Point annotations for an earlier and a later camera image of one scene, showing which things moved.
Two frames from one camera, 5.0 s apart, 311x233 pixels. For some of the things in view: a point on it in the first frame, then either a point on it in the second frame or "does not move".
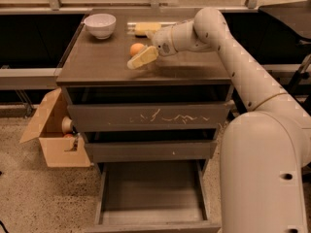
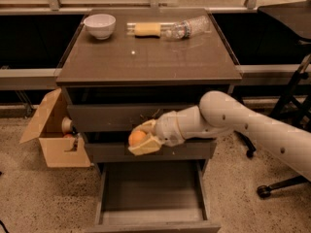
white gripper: (162, 40) to (166, 128)
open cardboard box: (60, 150) does not move
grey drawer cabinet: (153, 129) does not move
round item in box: (66, 124) does not move
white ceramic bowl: (100, 25) does not move
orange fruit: (135, 49) to (136, 137)
